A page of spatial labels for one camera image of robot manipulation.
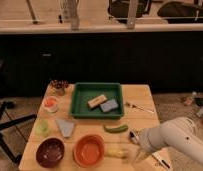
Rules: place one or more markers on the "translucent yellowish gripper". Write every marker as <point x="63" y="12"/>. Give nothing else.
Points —
<point x="135" y="155"/>

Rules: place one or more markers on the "yellow banana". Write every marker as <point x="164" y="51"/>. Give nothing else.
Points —
<point x="114" y="152"/>

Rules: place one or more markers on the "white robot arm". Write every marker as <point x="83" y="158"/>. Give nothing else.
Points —
<point x="178" y="133"/>

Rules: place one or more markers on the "orange bowl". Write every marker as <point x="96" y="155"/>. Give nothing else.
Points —
<point x="89" y="150"/>

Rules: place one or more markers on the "purple bowl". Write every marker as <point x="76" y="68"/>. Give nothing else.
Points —
<point x="50" y="153"/>

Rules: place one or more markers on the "green cucumber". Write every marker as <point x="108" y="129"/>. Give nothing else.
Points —
<point x="118" y="129"/>

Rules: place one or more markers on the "metal fork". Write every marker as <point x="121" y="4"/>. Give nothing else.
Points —
<point x="138" y="107"/>

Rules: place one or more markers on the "blue sponge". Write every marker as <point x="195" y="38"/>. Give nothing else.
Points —
<point x="109" y="105"/>

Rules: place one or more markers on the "wooden table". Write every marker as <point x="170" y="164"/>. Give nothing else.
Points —
<point x="134" y="118"/>

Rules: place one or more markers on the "tan wooden block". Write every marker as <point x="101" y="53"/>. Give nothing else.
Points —
<point x="97" y="101"/>

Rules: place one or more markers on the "green plastic tray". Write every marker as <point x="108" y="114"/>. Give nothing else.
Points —
<point x="83" y="92"/>

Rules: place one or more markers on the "grey triangular cloth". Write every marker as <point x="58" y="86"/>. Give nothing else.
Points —
<point x="66" y="127"/>

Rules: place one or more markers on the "light green cup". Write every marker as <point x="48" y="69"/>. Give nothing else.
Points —
<point x="42" y="128"/>

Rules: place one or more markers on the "white cup orange content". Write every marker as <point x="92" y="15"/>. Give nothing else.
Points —
<point x="50" y="104"/>

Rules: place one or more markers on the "dark grapes bunch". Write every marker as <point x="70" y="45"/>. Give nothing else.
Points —
<point x="59" y="86"/>

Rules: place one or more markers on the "black office chair base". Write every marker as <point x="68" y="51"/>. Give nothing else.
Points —
<point x="6" y="125"/>

